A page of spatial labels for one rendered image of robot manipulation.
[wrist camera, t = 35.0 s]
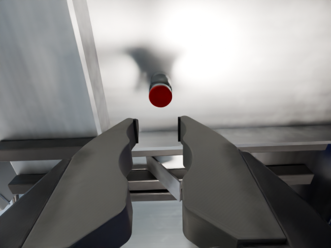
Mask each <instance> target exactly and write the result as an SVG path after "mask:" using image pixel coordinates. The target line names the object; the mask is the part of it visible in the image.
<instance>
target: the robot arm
mask: <svg viewBox="0 0 331 248"><path fill-rule="evenodd" d="M138 136H139V123H138V119H133V118H127V119H125V120H123V121H121V122H120V123H118V124H116V125H115V126H113V127H112V128H110V129H108V130H107V131H105V132H103V133H102V134H100V135H98V136H97V137H95V138H94V139H92V140H91V141H90V142H88V143H87V144H86V145H85V146H83V147H82V148H81V149H80V150H79V151H78V152H77V153H76V154H75V155H74V156H73V157H72V158H66V159H62V160H61V161H60V162H59V163H58V164H57V165H56V166H55V167H53V168H52V169H51V170H50V171H49V172H48V173H47V174H46V175H45V176H43V177H42V178H41V179H40V180H39V181H38V182H37V183H36V184H35V185H34V186H32V187H31V188H30V189H29V190H28V191H27V192H26V193H25V194H24V195H22V196H21V197H20V198H19V199H18V200H17V201H16V202H15V203H14V204H13V205H11V206H10V207H9V208H8V209H7V210H6V211H5V212H4V213H3V214H2V215H1V216H0V248H120V247H121V246H123V245H124V244H125V243H126V242H127V241H128V240H129V239H130V237H131V235H132V215H133V210H132V202H131V196H130V190H129V184H128V180H127V178H126V177H127V175H128V173H129V172H130V171H131V170H132V168H133V161H132V153H131V151H132V149H133V147H134V146H135V145H136V144H137V143H138ZM178 142H181V144H182V145H183V166H184V167H185V168H186V170H187V171H188V172H187V173H186V174H185V176H184V177H183V179H182V225H183V234H184V236H185V237H186V238H187V239H188V240H189V241H190V242H192V243H193V244H194V245H196V246H197V247H199V248H331V226H330V225H329V224H328V223H327V222H326V221H325V219H324V218H323V217H322V216H321V215H320V214H319V213H318V212H317V211H316V210H315V209H314V208H313V207H312V206H311V205H310V204H309V203H308V202H307V201H306V200H304V199H303V198H302V197H301V196H300V195H299V194H298V193H297V192H295V191H294V190H293V189H292V188H291V187H290V186H288V185H287V184H286V183H285V182H284V181H283V180H281V179H280V178H279V177H278V176H277V175H276V174H274V173H273V172H272V171H271V170H270V169H269V168H268V167H266V166H265V165H264V164H263V163H262V162H261V161H259V160H258V159H257V158H256V157H255V156H254V155H253V154H251V153H250V152H249V151H241V150H240V149H239V148H238V147H237V146H235V145H234V144H233V143H232V142H231V141H229V140H228V139H227V138H225V137H224V136H223V135H221V134H219V133H218V132H216V131H214V130H212V129H211V128H209V127H207V126H205V125H203V124H201V123H199V122H198V121H196V120H194V119H192V118H190V117H188V116H181V117H178Z"/></svg>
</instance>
